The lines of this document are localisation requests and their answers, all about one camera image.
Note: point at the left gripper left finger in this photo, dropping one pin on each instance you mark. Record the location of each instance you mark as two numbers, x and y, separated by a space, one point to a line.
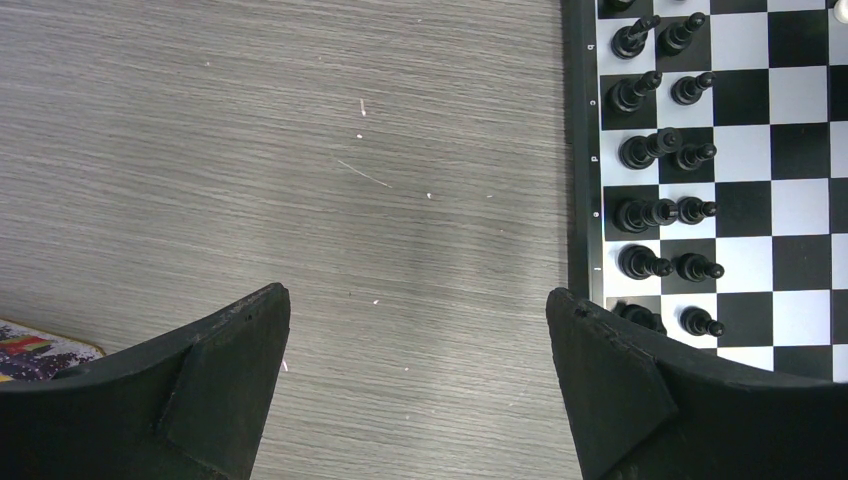
189 404

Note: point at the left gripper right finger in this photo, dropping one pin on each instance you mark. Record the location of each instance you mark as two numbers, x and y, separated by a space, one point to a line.
641 405

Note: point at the gold tin with brown pieces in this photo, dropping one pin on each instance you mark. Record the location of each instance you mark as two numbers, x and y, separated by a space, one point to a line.
30 354

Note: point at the black knight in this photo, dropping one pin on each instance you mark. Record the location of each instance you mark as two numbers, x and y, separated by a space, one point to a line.
628 42
640 315

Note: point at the black pawn row g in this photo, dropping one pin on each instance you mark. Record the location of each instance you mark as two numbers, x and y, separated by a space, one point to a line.
698 322

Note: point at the black pawn row f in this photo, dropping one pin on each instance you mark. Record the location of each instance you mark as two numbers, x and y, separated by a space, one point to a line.
694 267

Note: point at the black king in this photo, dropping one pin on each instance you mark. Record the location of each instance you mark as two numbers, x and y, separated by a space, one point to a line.
637 215

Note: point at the black pawn row e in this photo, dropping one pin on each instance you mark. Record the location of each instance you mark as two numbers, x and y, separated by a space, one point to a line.
693 210

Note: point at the black pawn row d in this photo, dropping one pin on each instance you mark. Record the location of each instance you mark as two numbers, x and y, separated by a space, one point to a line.
691 156

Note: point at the black queen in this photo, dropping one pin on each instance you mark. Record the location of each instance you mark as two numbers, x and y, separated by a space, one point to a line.
640 152

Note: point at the black and white chessboard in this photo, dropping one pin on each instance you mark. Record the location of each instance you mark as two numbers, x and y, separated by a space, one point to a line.
777 113

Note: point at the black pawn row c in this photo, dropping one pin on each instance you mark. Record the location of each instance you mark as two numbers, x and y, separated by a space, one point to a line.
688 90

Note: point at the black pawn row b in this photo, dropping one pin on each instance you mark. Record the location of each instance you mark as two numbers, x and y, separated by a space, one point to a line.
678 36

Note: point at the black rook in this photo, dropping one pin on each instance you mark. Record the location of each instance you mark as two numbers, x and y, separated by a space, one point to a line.
617 5

